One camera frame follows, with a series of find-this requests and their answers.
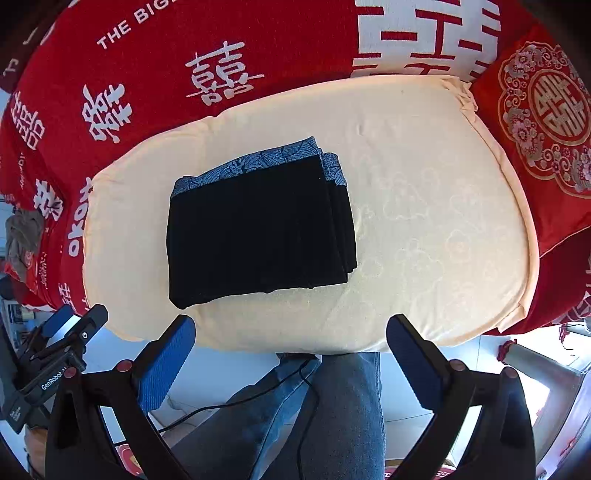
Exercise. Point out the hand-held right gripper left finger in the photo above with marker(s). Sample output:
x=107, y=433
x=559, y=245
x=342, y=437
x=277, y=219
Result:
x=166, y=364

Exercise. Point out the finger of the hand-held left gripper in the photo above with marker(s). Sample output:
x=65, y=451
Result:
x=57, y=323
x=87, y=325

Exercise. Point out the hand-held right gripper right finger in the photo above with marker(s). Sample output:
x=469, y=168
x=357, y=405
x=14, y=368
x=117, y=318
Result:
x=415, y=364

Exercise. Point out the black pants with blue waistband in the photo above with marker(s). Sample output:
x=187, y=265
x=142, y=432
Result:
x=258, y=235

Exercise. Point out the person's right leg in jeans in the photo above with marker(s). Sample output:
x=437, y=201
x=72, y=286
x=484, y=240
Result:
x=351, y=415

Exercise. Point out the person's leg in jeans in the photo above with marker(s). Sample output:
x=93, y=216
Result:
x=351, y=415
x=249, y=415

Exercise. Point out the brown crumpled cloth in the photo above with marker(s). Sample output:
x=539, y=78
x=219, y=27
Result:
x=25, y=235

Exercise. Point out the person's left leg in jeans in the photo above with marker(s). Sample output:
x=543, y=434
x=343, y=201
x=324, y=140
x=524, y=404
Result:
x=249, y=415

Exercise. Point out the red embroidered pillow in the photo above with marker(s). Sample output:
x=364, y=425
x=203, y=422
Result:
x=545, y=129

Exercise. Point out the red printed blanket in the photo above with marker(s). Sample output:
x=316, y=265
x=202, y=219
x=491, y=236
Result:
x=184, y=46

